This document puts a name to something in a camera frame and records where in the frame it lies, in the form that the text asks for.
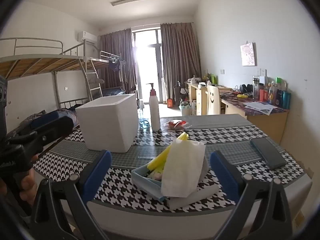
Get wooden smiley chair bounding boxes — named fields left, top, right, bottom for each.
left=205, top=84, right=222, bottom=115

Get white pump lotion bottle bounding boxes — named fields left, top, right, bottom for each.
left=146, top=83, right=161, bottom=132

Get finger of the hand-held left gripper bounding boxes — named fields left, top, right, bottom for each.
left=17, top=111, right=61, bottom=133
left=10, top=116, right=75, bottom=147

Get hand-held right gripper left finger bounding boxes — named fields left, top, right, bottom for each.
left=30, top=149, right=112, bottom=240

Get wooden desk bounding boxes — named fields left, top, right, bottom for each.
left=185, top=81, right=289, bottom=140

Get black headphones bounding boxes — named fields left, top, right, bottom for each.
left=239, top=84, right=253, bottom=96

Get houndstooth tablecloth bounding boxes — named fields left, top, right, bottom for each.
left=32, top=114, right=313, bottom=217

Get brown curtain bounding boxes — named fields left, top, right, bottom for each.
left=99, top=27, right=137, bottom=100
left=160, top=22, right=202, bottom=103

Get patterned bedding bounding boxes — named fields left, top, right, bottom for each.
left=17, top=107, right=80, bottom=130

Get white bucket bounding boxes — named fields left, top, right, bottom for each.
left=179, top=100, right=192, bottom=117

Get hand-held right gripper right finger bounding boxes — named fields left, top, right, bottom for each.
left=210, top=151, right=293, bottom=240

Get metal bed ladder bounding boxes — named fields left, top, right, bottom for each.
left=86, top=57, right=103, bottom=98

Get clear blue spray bottle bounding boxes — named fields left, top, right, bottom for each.
left=138, top=102, right=150, bottom=130

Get row of toiletry bottles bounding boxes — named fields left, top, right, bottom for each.
left=252, top=76, right=292, bottom=109

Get printed papers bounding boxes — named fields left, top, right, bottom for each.
left=242, top=101, right=278, bottom=115

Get grey sock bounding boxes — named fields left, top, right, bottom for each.
left=197, top=152, right=210, bottom=183

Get white air conditioner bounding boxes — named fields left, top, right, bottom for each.
left=77, top=31, right=97, bottom=43

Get green yellow tissue packet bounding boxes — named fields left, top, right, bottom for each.
left=147, top=132, right=189, bottom=180

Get red snack packet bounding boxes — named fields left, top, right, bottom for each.
left=162, top=120, right=189, bottom=130

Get person's left hand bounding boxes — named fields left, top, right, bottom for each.
left=19, top=154, right=39, bottom=202

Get balcony glass door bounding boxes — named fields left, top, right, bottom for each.
left=131, top=29, right=164, bottom=103

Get metal bunk bed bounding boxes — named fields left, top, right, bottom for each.
left=0, top=37, right=88, bottom=120
left=87, top=51, right=125, bottom=98

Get blue face mask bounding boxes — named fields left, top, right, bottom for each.
left=131, top=164, right=168, bottom=201

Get cartoon wall picture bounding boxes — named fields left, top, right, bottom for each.
left=240, top=42, right=257, bottom=67

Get black smartphone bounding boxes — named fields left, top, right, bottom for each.
left=250, top=137, right=287, bottom=170

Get white foam box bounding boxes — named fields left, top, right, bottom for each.
left=76, top=94, right=139, bottom=153

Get dark hanging garment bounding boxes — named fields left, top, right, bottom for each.
left=109, top=57, right=128, bottom=83

